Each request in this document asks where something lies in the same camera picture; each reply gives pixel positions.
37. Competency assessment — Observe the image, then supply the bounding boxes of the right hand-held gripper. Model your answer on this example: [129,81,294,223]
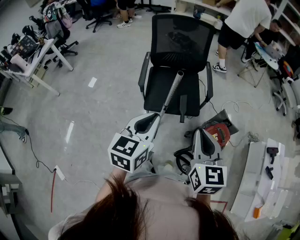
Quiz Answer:
[188,128,227,195]

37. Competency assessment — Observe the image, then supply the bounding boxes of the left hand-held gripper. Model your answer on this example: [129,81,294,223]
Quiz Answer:
[107,112,163,174]

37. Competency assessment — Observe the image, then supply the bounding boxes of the black vacuum nozzle attachment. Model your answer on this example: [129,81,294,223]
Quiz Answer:
[179,94,188,123]

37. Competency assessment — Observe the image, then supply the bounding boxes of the silver metal vacuum tube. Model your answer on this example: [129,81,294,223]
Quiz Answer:
[160,70,185,118]

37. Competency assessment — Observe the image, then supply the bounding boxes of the person's right forearm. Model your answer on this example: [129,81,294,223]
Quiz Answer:
[196,193,211,203]

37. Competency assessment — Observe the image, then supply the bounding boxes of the person's left forearm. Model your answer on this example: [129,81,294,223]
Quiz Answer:
[110,166,129,186]

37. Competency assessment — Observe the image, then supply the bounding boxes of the black mesh office chair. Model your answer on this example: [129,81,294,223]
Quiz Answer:
[138,14,216,118]

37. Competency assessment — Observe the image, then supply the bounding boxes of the person's grey jeans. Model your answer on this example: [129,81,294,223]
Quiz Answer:
[127,161,192,183]

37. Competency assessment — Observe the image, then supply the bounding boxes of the white low bench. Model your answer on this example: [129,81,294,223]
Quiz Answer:
[231,138,300,222]

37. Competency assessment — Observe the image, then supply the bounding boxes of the person's pink shirt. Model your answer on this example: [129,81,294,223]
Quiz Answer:
[48,172,235,240]

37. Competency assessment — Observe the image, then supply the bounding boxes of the black brush attachment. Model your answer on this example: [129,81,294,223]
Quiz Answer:
[266,147,280,165]

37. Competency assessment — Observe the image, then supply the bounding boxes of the orange box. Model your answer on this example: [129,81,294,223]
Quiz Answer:
[253,204,263,219]

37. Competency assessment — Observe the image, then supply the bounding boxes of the white power strip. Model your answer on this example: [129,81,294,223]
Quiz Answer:
[54,165,66,181]

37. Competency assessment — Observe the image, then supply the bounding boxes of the white office chair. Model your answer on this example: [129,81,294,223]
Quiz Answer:
[273,77,300,117]

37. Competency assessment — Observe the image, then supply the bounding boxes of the round blue folding table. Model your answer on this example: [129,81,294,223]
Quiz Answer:
[238,42,280,89]

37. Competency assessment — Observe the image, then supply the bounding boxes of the orange and blue bag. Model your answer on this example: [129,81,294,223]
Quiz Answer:
[282,60,294,78]

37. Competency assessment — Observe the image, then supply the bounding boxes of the silver laptop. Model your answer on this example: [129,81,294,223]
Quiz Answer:
[264,44,282,59]

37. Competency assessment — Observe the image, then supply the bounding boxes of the white desk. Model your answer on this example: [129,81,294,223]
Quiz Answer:
[0,38,75,97]

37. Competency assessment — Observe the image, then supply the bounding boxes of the pink bag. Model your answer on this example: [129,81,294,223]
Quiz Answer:
[60,11,73,29]

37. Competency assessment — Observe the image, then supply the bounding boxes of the white storage shelf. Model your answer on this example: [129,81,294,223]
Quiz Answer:
[173,0,300,46]

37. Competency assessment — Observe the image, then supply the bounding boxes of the white rounded appliance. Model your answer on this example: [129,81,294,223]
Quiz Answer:
[9,53,31,71]

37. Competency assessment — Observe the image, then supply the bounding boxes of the grey curved counter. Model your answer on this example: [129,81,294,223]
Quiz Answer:
[0,140,31,240]

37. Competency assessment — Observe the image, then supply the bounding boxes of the dark patterned laptop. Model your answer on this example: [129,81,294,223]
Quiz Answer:
[10,35,39,57]

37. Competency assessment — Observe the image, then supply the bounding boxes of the colourful backpack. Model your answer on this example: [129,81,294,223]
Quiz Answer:
[43,1,68,24]

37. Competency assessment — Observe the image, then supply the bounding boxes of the grey cabinet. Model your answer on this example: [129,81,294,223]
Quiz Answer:
[0,173,23,216]

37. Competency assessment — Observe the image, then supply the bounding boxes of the black vacuum hose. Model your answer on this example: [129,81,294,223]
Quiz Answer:
[173,145,195,175]

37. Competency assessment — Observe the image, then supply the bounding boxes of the red cable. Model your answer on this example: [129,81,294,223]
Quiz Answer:
[51,171,57,213]

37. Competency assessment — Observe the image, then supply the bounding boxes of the black floor cable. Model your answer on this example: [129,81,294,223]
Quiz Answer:
[0,114,56,174]

